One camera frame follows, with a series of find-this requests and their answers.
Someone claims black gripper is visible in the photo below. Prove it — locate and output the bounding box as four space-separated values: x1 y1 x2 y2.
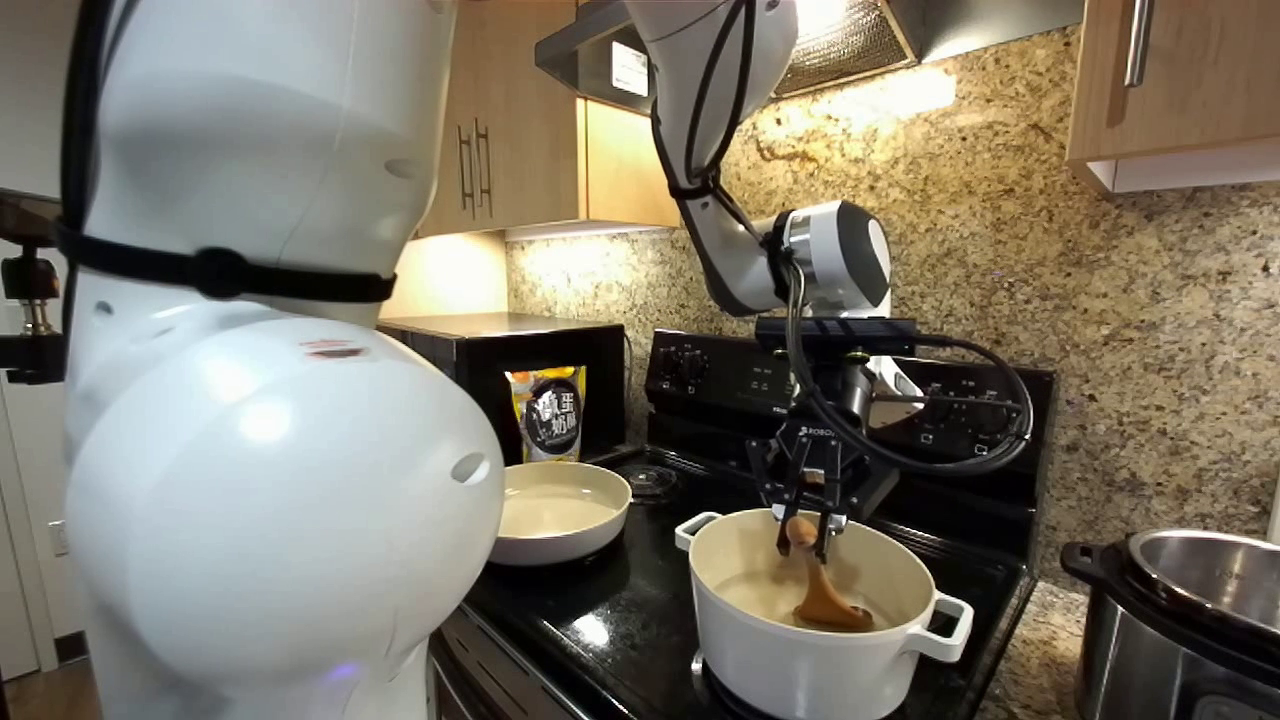
744 353 929 554

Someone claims wooden spoon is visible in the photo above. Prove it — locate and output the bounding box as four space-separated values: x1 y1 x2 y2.
778 511 880 637

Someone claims stainless steel pot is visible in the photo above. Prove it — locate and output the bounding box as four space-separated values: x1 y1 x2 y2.
1060 523 1280 720

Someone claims black electric stove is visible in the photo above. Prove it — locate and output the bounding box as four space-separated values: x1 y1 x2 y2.
423 328 1060 720

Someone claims yellow black snack bag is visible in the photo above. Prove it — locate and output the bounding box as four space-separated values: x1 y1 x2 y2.
506 364 591 468

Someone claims black microwave oven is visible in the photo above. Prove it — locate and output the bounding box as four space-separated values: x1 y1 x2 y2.
375 312 632 473

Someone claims steel range hood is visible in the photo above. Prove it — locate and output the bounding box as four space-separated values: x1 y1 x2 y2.
532 0 1083 120

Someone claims white pot with handles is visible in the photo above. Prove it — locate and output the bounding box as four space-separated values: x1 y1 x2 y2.
671 502 982 720

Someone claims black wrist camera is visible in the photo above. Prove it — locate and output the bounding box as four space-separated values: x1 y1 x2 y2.
751 312 924 361

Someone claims wooden wall cabinet with handles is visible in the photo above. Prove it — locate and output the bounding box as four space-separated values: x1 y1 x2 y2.
1068 0 1280 200

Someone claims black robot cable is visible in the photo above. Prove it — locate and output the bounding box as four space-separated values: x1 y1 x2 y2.
56 0 1041 482

